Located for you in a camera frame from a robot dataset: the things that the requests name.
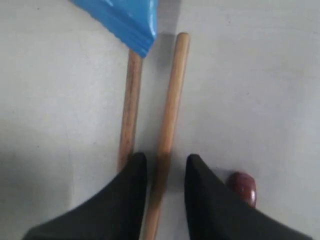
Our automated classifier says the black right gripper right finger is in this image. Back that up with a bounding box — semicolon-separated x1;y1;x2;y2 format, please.
184;154;311;240

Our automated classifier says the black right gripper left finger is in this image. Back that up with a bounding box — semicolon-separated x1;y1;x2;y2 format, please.
23;152;147;240

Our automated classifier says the brown wooden spoon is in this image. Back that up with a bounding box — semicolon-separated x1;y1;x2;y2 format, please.
227;172;257;208

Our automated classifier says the wooden chopstick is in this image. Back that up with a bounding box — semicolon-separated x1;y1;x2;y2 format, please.
143;32;190;240
117;50;143;171

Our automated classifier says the blue snack packet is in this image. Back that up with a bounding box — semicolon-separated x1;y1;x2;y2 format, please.
72;0;158;58

